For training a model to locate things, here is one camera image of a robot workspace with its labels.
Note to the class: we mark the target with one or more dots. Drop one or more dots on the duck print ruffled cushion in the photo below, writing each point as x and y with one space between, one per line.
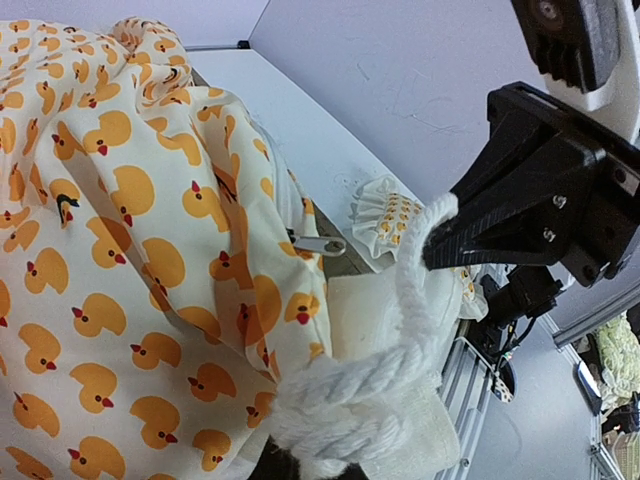
150 297

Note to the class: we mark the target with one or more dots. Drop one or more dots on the wooden pet bed frame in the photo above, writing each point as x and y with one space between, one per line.
325 240

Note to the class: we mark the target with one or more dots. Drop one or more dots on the small duck print pillow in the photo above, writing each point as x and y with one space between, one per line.
381 215

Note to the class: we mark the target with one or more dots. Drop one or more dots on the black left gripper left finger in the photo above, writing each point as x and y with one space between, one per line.
275 463

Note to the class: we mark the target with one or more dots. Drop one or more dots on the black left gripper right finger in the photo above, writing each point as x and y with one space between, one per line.
352 472

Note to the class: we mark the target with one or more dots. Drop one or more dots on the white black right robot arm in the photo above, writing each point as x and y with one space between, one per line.
588 55

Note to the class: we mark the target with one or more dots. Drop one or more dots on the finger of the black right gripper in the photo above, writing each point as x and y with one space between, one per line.
522 193
517 242

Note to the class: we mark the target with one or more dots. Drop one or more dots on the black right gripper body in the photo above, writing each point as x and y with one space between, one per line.
522 117

